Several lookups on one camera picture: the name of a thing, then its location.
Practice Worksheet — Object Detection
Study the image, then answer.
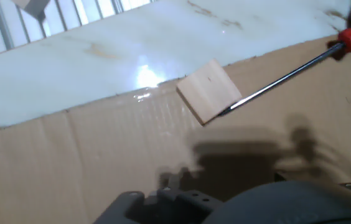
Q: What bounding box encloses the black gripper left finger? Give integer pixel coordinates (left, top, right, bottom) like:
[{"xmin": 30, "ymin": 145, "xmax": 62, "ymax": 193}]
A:
[{"xmin": 93, "ymin": 174, "xmax": 225, "ymax": 224}]

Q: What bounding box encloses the light wooden cube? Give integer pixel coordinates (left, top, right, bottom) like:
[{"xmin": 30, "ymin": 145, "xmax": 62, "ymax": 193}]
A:
[{"xmin": 175, "ymin": 58, "xmax": 243, "ymax": 126}]

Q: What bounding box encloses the brown cardboard sheet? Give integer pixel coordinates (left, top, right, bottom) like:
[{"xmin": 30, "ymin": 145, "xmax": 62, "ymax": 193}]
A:
[{"xmin": 0, "ymin": 34, "xmax": 351, "ymax": 224}]

